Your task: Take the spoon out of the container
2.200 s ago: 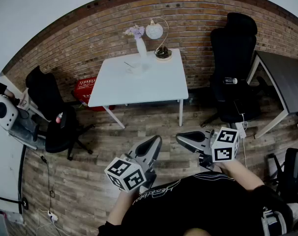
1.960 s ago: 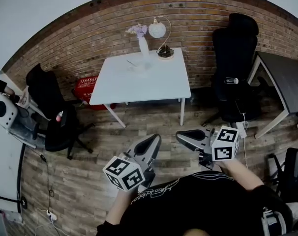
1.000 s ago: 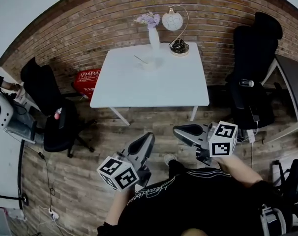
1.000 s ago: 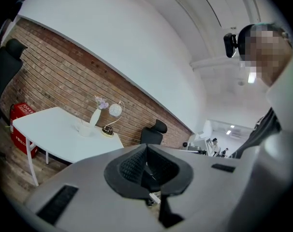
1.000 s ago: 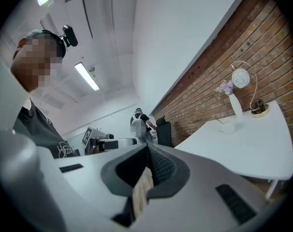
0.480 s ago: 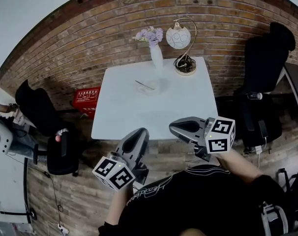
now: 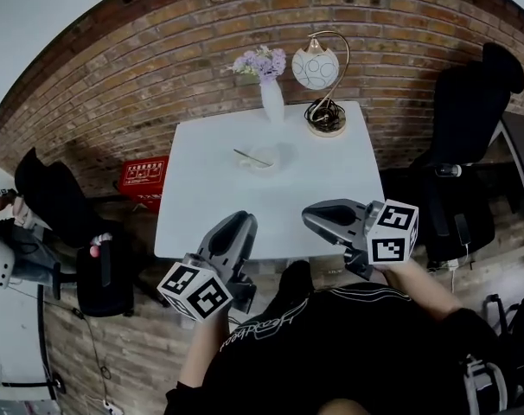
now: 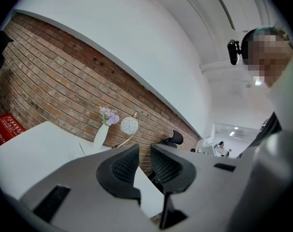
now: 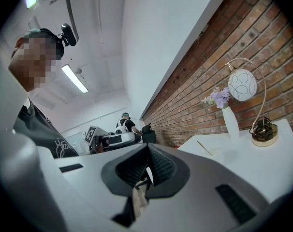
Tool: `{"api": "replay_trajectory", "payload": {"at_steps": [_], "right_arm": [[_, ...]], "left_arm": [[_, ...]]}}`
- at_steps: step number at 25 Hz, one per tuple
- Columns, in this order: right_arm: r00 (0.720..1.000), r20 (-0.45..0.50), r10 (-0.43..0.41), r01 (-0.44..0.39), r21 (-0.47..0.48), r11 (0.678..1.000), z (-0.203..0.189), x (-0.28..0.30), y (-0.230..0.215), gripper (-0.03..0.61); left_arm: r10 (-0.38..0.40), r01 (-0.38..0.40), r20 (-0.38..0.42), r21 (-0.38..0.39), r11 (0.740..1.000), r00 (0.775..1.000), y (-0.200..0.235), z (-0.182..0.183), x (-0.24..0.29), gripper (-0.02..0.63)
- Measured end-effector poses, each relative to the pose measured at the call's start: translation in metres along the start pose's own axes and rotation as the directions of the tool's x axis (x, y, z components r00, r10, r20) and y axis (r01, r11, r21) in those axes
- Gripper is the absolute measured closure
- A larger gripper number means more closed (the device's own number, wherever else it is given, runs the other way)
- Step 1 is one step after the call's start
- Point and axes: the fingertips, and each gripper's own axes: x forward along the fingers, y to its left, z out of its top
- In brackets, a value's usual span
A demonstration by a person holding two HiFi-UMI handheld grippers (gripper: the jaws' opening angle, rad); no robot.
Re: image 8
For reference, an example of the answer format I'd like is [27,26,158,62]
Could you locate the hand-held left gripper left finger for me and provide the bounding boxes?
[96,143,142,206]

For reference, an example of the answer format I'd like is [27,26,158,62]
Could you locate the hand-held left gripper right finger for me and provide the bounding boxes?
[150,144,197,230]

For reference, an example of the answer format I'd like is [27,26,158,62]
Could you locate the black office chair with headrest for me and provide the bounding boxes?
[158,130,184,150]

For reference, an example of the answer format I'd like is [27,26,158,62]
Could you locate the white ceramic vase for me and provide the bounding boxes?
[93,124,110,152]

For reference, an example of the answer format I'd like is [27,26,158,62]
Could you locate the white globe lamp gold stand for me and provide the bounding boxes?
[111,112,141,150]

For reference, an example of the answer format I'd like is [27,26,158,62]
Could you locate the purple artificial flowers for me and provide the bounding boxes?
[99,106,120,127]

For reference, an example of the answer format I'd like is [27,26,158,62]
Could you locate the red box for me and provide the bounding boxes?
[0,113,27,147]

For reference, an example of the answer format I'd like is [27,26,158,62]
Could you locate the person's head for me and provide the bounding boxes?
[241,26,293,89]

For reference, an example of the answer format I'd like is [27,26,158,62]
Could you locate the black head-mounted camera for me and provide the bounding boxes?
[227,39,243,66]

